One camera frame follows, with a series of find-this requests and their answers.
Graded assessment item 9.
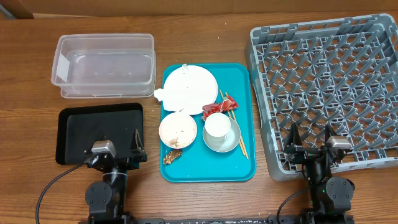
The wooden chopstick left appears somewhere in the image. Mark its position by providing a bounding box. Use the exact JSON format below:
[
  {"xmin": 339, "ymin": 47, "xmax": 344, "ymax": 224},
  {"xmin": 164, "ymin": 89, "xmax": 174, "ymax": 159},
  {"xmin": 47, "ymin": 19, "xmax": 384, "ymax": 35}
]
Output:
[{"xmin": 220, "ymin": 90, "xmax": 249, "ymax": 159}]

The clear plastic bin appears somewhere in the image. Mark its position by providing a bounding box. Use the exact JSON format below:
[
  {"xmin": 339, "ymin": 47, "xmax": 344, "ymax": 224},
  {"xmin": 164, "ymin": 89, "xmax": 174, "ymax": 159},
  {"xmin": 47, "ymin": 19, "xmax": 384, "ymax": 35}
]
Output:
[{"xmin": 51, "ymin": 34, "xmax": 156, "ymax": 98}]

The white napkin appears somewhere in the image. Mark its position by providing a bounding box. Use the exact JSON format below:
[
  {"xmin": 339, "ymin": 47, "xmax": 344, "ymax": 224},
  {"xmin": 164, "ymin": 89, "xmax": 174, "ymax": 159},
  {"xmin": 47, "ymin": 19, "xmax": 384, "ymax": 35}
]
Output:
[{"xmin": 154, "ymin": 88, "xmax": 169, "ymax": 101}]

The white round plate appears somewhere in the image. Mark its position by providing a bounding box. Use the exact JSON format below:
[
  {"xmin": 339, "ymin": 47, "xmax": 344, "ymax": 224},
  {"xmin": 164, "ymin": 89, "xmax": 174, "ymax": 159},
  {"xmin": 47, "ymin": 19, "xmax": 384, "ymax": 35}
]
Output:
[{"xmin": 161, "ymin": 64, "xmax": 218, "ymax": 115}]

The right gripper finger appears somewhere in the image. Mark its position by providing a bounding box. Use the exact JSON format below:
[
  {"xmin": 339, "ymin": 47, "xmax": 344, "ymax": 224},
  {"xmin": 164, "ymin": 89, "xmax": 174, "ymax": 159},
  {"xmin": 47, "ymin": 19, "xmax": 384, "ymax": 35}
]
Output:
[
  {"xmin": 325, "ymin": 124, "xmax": 336, "ymax": 139},
  {"xmin": 285, "ymin": 123, "xmax": 302, "ymax": 148}
]

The teal serving tray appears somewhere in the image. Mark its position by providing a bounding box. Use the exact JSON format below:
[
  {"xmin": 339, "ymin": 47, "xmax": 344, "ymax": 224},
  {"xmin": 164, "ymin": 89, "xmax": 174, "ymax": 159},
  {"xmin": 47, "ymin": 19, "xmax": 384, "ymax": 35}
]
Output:
[{"xmin": 160, "ymin": 63, "xmax": 256, "ymax": 182}]

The wooden chopstick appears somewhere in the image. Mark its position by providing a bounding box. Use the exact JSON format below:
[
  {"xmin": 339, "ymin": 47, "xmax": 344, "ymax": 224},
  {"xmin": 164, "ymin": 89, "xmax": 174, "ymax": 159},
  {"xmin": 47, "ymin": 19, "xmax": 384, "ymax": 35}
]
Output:
[
  {"xmin": 220, "ymin": 90, "xmax": 249, "ymax": 159},
  {"xmin": 230, "ymin": 110, "xmax": 249, "ymax": 159}
]

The white paper cup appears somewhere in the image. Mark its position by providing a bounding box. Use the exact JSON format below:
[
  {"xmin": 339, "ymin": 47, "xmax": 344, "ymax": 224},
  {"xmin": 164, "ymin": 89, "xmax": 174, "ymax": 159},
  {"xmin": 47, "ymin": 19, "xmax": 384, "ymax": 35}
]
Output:
[{"xmin": 205, "ymin": 113, "xmax": 231, "ymax": 138}]

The red snack wrapper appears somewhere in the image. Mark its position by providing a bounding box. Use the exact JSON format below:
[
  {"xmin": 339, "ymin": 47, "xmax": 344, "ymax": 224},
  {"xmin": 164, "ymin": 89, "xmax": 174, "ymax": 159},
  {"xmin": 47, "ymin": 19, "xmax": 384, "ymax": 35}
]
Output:
[{"xmin": 201, "ymin": 96, "xmax": 239, "ymax": 121}]

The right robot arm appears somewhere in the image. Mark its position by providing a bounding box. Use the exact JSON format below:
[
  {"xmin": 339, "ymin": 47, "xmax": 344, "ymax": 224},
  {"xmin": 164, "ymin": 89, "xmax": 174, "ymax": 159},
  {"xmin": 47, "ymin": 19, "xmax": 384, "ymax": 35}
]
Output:
[{"xmin": 276, "ymin": 123, "xmax": 355, "ymax": 223}]

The wooden chopstick right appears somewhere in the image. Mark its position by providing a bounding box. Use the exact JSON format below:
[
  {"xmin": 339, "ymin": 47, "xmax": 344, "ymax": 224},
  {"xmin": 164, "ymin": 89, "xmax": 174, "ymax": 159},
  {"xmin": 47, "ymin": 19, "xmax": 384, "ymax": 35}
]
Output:
[{"xmin": 230, "ymin": 110, "xmax": 249, "ymax": 159}]

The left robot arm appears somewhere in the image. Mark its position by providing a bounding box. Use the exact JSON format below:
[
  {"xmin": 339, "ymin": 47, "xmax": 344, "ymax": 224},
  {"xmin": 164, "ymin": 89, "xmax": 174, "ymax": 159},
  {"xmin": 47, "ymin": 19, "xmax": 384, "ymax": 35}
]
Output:
[{"xmin": 84, "ymin": 129, "xmax": 147, "ymax": 224}]

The brown food scrap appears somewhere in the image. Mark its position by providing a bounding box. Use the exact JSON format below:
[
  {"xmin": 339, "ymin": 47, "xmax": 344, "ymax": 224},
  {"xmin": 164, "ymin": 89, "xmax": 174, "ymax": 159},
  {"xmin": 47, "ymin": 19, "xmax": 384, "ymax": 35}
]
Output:
[{"xmin": 162, "ymin": 149, "xmax": 182, "ymax": 165}]

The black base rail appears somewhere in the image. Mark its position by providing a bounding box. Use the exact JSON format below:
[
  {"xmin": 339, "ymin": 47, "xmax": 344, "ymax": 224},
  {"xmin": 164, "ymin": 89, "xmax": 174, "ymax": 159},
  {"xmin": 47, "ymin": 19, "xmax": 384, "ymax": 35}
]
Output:
[{"xmin": 78, "ymin": 215, "xmax": 354, "ymax": 224}]

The black plastic tray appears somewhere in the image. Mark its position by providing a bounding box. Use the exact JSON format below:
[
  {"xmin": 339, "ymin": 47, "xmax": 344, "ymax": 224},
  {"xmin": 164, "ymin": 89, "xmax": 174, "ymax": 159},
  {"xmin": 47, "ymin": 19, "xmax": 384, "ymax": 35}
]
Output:
[{"xmin": 55, "ymin": 103, "xmax": 144, "ymax": 165}]

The grey dishwasher rack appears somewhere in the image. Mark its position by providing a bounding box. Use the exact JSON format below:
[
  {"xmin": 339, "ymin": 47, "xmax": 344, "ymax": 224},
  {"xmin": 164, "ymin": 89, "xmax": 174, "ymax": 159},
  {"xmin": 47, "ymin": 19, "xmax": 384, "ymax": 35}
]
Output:
[{"xmin": 245, "ymin": 14, "xmax": 397, "ymax": 181}]

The pink bowl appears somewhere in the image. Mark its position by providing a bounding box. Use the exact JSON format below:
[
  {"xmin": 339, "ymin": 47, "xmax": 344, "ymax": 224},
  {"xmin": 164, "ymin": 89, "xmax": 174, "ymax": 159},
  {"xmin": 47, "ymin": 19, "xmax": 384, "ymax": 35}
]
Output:
[{"xmin": 159, "ymin": 112, "xmax": 198, "ymax": 149}]

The grey-white bowl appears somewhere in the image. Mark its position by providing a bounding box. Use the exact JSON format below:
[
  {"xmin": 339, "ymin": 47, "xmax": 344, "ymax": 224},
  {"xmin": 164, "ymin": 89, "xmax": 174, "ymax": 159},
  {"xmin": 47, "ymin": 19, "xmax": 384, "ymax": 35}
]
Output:
[{"xmin": 203, "ymin": 117, "xmax": 241, "ymax": 153}]

